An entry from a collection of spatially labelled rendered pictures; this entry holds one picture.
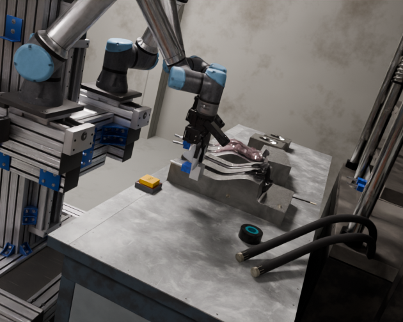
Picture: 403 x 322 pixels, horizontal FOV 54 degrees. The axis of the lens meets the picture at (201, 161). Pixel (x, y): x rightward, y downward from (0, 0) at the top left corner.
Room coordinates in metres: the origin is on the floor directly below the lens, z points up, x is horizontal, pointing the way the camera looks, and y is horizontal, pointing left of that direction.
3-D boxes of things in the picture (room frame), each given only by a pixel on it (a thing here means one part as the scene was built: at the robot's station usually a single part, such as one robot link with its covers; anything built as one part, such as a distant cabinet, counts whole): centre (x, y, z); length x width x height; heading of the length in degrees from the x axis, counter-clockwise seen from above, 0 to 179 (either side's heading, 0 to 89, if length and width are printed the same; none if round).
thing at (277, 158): (1.93, -0.17, 0.86); 0.50 x 0.26 x 0.11; 91
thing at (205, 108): (1.38, 0.03, 1.17); 0.08 x 0.08 x 0.05
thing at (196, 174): (1.38, 0.05, 0.93); 0.13 x 0.05 x 0.05; 74
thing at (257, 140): (2.34, -0.36, 0.84); 0.20 x 0.15 x 0.07; 74
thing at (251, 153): (1.93, -0.17, 0.90); 0.26 x 0.18 x 0.08; 91
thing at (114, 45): (1.85, 0.50, 1.20); 0.13 x 0.12 x 0.14; 141
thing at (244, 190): (1.57, -0.16, 0.87); 0.50 x 0.26 x 0.14; 74
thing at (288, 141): (2.53, -0.44, 0.83); 0.17 x 0.13 x 0.06; 74
